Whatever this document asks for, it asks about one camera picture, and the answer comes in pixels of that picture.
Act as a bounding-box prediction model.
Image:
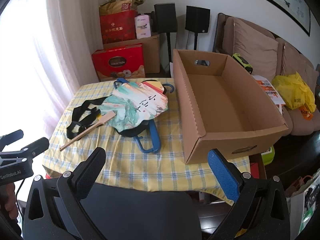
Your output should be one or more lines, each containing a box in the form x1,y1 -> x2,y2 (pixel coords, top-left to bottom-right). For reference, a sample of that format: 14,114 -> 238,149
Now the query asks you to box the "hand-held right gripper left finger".
24,147 -> 106,240

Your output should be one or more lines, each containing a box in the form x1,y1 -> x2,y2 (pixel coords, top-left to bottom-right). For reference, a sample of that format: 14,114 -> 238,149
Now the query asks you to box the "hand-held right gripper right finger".
209,149 -> 293,240

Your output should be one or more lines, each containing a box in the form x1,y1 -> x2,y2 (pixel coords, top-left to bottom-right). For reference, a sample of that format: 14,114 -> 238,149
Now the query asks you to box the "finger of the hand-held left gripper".
0,129 -> 24,152
21,137 -> 50,160

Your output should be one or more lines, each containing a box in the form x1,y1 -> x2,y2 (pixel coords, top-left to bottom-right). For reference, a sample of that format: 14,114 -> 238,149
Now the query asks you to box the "black strap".
66,99 -> 104,140

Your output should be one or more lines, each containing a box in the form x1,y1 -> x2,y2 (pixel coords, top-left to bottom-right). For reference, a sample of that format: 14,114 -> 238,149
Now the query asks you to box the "cardboard box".
172,49 -> 289,165

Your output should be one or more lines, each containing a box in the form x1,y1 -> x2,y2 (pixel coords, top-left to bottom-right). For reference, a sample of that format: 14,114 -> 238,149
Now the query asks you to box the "painted paper hand fan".
59,81 -> 169,152

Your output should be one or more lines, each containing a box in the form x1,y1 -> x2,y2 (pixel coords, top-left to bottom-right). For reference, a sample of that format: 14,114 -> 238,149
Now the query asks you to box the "dark blue plastic hanger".
162,83 -> 176,96

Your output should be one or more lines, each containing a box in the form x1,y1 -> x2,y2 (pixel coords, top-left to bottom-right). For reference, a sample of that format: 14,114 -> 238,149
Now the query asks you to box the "person's left hand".
0,182 -> 22,233

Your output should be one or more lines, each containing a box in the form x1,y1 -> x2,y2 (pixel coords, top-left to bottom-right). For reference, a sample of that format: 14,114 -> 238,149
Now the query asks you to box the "green container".
261,146 -> 275,165

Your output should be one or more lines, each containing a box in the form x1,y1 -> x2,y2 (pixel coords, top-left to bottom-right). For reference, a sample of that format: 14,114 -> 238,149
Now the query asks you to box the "dark chair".
44,182 -> 203,240

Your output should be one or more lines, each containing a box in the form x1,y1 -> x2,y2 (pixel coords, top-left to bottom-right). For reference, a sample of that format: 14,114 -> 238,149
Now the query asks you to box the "yellow checked tablecloth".
42,77 -> 252,205

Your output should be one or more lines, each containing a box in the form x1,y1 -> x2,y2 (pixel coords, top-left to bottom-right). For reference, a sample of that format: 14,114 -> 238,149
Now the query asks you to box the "printed paper bag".
286,177 -> 320,240

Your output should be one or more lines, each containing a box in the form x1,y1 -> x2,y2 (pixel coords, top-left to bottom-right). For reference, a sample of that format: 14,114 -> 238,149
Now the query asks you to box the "white curtain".
0,0 -> 102,145

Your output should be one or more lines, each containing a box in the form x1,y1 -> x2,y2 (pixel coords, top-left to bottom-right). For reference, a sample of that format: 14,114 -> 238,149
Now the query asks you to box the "brown sofa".
212,12 -> 320,137

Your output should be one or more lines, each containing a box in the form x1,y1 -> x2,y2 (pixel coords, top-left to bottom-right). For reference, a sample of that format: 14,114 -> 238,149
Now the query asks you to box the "white orange tote bag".
251,74 -> 286,115

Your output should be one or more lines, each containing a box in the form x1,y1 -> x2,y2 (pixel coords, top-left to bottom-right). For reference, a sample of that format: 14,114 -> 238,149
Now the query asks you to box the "orange plastic bag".
299,105 -> 314,120

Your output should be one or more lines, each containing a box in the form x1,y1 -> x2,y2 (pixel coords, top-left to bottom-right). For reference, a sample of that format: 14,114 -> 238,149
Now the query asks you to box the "yellow plastic bag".
272,72 -> 317,110

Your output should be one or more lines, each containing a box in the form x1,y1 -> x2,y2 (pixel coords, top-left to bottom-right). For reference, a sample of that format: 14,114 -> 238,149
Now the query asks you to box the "green black device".
232,53 -> 253,74

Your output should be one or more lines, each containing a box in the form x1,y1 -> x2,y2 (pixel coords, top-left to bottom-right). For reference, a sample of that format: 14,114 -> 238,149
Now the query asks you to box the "brown carton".
102,34 -> 160,74

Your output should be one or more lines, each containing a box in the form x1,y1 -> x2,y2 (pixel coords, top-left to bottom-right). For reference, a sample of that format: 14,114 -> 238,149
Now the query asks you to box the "large beige cushion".
232,17 -> 279,75

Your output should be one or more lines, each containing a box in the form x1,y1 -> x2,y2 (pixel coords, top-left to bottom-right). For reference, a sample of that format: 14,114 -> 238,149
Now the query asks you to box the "small beige cushion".
281,42 -> 315,80

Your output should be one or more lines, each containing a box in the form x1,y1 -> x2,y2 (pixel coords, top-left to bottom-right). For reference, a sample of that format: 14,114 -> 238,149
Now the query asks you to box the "red gift bag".
99,10 -> 138,45

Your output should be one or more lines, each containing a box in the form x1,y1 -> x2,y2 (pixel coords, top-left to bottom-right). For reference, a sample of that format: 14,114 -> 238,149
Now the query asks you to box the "pink tissue pack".
134,14 -> 152,40

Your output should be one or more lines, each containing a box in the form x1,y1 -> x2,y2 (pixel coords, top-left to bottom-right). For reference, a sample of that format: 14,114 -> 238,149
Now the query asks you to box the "black speaker on stand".
154,3 -> 178,78
185,5 -> 211,51

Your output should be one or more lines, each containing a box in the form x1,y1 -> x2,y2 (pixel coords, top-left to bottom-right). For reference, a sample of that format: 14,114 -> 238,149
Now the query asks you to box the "gold paper bag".
99,0 -> 146,15

